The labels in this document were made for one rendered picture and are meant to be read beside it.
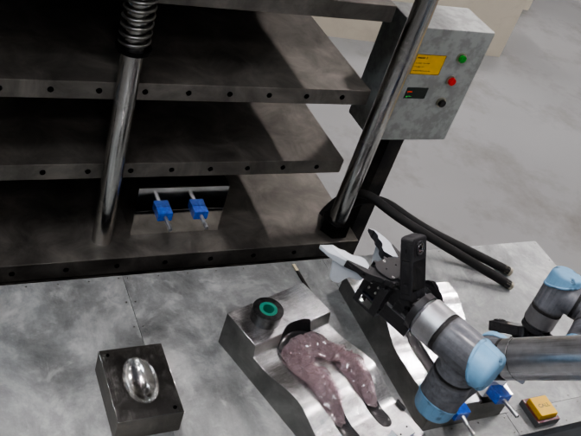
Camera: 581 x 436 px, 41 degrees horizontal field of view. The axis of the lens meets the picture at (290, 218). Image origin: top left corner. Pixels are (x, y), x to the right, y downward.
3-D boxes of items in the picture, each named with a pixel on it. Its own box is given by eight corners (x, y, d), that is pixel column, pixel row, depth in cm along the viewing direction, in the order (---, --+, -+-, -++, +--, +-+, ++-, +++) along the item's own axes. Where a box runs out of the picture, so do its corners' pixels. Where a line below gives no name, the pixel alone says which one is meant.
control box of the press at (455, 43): (347, 353, 320) (501, 38, 231) (283, 362, 306) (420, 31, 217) (326, 313, 334) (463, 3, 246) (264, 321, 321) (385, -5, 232)
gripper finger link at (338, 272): (307, 275, 133) (356, 295, 134) (320, 249, 130) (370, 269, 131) (309, 266, 136) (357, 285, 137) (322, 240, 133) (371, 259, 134)
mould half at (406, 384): (498, 414, 206) (521, 383, 198) (419, 432, 194) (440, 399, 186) (410, 281, 239) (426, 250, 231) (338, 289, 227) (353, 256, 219)
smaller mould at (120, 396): (179, 430, 175) (184, 412, 171) (113, 442, 168) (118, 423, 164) (156, 361, 188) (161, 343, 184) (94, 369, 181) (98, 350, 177)
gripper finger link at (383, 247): (358, 248, 147) (369, 279, 140) (371, 224, 144) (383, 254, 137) (372, 251, 148) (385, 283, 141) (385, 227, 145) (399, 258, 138)
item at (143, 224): (217, 229, 234) (230, 185, 224) (130, 234, 222) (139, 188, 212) (172, 133, 267) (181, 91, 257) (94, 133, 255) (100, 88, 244)
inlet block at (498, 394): (519, 423, 191) (529, 407, 189) (505, 425, 189) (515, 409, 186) (488, 386, 201) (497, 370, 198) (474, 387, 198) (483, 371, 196)
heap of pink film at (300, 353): (384, 402, 190) (395, 382, 186) (334, 432, 179) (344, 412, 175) (317, 330, 203) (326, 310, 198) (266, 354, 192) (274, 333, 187)
